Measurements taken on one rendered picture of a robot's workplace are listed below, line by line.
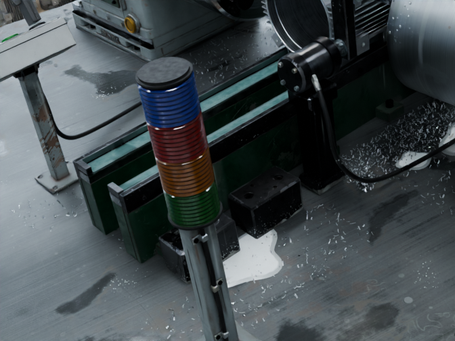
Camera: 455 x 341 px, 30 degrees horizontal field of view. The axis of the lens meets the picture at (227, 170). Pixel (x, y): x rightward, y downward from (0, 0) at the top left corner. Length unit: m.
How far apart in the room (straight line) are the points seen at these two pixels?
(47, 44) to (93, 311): 0.44
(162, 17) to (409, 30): 0.71
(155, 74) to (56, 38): 0.55
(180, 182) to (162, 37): 0.91
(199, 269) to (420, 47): 0.44
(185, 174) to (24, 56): 0.54
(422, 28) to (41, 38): 0.59
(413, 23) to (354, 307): 0.40
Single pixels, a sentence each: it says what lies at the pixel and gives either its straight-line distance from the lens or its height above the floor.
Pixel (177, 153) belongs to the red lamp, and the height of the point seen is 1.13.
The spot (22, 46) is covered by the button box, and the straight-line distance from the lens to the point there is 1.39.
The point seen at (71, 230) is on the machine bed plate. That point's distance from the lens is 1.40.
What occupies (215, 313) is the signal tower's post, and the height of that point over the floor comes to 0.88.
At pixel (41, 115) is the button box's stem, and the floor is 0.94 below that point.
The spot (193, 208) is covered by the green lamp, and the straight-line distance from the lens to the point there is 0.94.
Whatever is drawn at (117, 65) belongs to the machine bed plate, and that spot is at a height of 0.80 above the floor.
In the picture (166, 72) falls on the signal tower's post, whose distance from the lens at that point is 0.87.
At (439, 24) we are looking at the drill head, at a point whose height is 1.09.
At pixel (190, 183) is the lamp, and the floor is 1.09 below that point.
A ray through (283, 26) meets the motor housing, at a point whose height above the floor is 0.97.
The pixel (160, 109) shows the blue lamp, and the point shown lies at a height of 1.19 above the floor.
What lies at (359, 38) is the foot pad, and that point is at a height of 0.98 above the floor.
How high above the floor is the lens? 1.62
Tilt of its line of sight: 35 degrees down
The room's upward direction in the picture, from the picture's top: 11 degrees counter-clockwise
